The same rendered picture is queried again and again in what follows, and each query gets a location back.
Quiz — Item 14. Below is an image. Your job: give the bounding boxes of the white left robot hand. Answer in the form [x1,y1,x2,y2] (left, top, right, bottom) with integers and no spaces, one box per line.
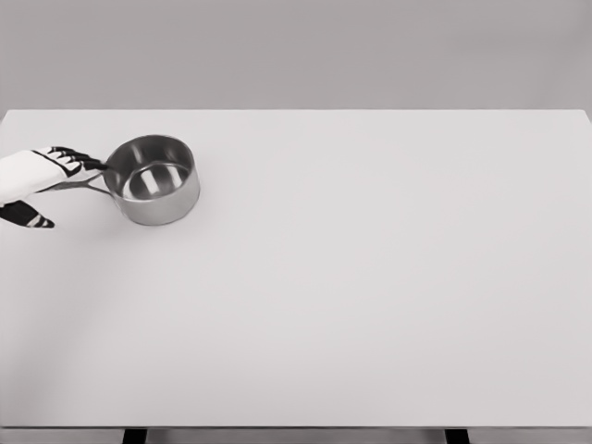
[0,145,109,229]

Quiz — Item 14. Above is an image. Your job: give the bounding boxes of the steel pot with long handle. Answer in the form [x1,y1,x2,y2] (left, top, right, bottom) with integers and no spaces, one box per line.
[43,134,201,228]

